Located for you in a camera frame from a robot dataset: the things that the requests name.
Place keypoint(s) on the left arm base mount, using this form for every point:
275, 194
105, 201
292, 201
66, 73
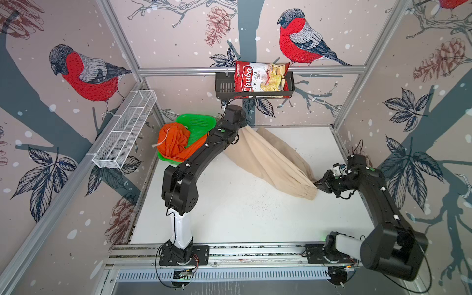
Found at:
184, 254

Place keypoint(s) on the beige shorts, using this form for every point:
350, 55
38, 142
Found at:
271, 159

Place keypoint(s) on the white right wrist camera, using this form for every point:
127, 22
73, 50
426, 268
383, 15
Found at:
339, 169

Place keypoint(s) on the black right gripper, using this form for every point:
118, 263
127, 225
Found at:
323, 183

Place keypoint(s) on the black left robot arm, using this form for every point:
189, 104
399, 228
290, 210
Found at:
179, 189

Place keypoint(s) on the orange shorts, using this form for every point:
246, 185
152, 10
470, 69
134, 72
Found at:
173, 142

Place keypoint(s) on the white wire mesh shelf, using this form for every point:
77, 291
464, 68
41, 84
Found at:
120, 141

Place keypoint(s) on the black wall basket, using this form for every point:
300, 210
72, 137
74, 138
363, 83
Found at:
225, 88

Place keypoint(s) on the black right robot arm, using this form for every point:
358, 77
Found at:
393, 247

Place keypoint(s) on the green plastic basket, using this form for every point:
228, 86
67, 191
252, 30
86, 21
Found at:
197, 124

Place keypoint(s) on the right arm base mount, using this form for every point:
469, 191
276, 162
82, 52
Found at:
326, 253

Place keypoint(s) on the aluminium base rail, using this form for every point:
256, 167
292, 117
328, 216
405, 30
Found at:
229, 262

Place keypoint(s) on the red cassava chips bag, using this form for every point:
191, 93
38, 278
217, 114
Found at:
261, 77

